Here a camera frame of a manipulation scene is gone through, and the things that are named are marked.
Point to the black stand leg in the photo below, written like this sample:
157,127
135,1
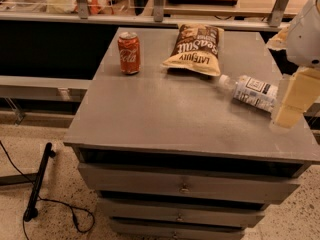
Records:
31,211

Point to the grey low shelf ledge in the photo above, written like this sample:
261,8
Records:
38,88

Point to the grey drawer cabinet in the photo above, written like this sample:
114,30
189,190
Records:
170,156

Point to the brown sea salt chip bag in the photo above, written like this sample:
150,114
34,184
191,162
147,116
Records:
197,49

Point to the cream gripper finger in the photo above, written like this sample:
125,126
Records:
296,94
279,41

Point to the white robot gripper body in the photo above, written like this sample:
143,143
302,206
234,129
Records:
305,39

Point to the grey metal railing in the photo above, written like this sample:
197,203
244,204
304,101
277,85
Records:
134,12

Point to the clear plastic water bottle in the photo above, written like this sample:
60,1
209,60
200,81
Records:
251,91

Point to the orange soda can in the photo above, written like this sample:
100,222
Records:
129,52

